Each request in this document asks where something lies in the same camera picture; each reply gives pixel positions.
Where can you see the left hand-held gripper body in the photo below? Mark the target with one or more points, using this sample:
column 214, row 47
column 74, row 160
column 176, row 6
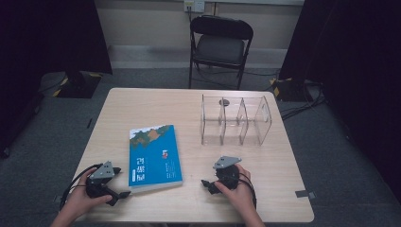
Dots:
column 101, row 172

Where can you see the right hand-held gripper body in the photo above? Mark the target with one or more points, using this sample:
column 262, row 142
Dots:
column 227, row 173

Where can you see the blue book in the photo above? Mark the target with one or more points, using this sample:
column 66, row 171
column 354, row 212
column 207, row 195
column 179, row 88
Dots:
column 154, row 157

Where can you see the clear acrylic book rack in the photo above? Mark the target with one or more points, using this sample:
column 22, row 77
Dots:
column 236, row 121

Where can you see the person's right hand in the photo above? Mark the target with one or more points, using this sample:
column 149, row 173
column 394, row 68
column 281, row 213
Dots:
column 235, row 197

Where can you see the person's left hand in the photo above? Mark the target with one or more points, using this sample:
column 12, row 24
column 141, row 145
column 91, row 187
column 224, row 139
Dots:
column 78, row 195

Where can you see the grey tape strip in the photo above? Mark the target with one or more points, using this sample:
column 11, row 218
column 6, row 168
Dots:
column 57, row 198
column 305, row 194

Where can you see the black stand base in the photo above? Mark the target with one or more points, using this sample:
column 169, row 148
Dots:
column 77, row 86
column 290, row 90

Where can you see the black folding chair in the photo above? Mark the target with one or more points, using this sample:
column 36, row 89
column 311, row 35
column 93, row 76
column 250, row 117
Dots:
column 220, row 47

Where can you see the black curtain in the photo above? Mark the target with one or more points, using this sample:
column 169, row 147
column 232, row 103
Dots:
column 356, row 78
column 47, row 47

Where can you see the white wall socket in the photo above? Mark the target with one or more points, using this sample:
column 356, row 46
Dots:
column 194, row 5

